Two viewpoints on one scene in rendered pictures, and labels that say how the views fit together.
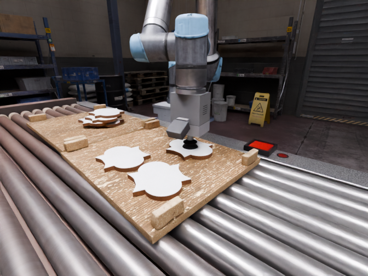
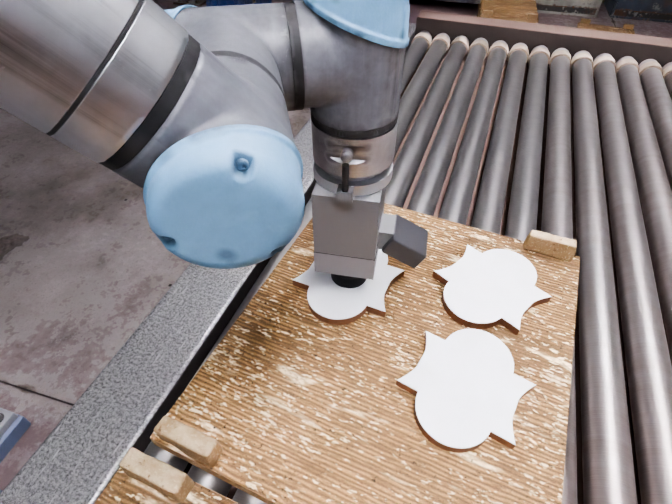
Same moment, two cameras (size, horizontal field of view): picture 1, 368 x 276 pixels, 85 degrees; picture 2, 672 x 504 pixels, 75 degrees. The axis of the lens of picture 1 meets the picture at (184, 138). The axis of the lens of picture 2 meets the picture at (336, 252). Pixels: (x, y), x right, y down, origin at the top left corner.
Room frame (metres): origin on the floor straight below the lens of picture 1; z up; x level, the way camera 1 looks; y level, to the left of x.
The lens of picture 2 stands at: (0.65, 0.31, 1.34)
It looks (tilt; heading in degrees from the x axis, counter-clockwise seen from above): 45 degrees down; 250
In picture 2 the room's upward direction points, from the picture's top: straight up
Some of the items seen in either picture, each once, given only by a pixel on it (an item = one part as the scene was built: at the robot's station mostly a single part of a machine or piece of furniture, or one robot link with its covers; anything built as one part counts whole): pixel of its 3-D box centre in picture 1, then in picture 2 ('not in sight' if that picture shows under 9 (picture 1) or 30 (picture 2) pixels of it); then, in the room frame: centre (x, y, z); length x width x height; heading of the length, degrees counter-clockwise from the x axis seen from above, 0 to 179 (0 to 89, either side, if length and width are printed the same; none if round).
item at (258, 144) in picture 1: (260, 147); not in sight; (0.57, -0.23, 0.92); 0.06 x 0.06 x 0.01; 50
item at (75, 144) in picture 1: (76, 144); not in sight; (0.53, 0.30, 0.95); 0.06 x 0.02 x 0.03; 136
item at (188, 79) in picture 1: (189, 78); (353, 142); (0.52, -0.01, 1.13); 0.08 x 0.08 x 0.05
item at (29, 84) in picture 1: (34, 83); not in sight; (4.08, 2.93, 0.76); 0.50 x 0.36 x 0.24; 149
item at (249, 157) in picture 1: (250, 156); not in sight; (0.45, -0.16, 0.95); 0.06 x 0.02 x 0.03; 136
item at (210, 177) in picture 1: (157, 157); (400, 335); (0.49, 0.07, 0.93); 0.41 x 0.35 x 0.02; 46
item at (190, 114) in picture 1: (185, 111); (372, 212); (0.50, 0.00, 1.05); 0.12 x 0.09 x 0.16; 149
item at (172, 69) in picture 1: (181, 69); not in sight; (1.09, 0.01, 1.13); 0.13 x 0.12 x 0.14; 80
